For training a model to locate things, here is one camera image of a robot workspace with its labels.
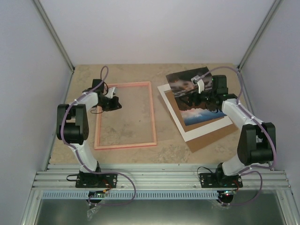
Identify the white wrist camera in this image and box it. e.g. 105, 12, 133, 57
105, 87, 117, 98
191, 75, 205, 94

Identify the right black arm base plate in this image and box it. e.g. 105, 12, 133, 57
198, 172, 243, 188

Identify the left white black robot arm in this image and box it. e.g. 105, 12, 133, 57
56, 79, 122, 187

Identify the sunset landscape photo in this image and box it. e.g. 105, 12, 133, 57
166, 67, 228, 126

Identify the clear plastic frame sheet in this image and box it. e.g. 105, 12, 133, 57
100, 86, 153, 146

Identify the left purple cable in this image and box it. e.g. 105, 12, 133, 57
60, 65, 137, 207

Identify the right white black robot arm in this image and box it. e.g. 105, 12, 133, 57
175, 75, 277, 187

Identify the grey slotted cable duct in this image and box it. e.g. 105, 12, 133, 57
42, 190, 218, 200

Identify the aluminium rail bed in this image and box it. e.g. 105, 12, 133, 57
32, 163, 291, 191

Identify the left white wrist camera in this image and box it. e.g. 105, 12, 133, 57
105, 87, 117, 98

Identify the purple cable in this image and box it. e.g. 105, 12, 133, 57
201, 66, 277, 207
60, 65, 137, 207

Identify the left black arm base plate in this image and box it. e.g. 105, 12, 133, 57
75, 172, 118, 189

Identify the crumpled clear plastic wrap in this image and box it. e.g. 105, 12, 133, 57
87, 206, 98, 221

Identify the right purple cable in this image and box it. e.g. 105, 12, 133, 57
201, 66, 277, 207

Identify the brown cardboard backing board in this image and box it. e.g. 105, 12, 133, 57
161, 91, 238, 152

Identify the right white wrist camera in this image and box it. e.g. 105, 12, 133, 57
191, 75, 205, 94

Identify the left aluminium corner post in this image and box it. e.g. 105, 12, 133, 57
32, 0, 75, 73

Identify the white mat board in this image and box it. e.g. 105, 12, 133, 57
157, 84, 233, 142

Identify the right aluminium corner post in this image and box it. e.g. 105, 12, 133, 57
237, 0, 284, 71

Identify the aluminium corner post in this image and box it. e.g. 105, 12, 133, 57
32, 0, 75, 73
237, 0, 284, 71

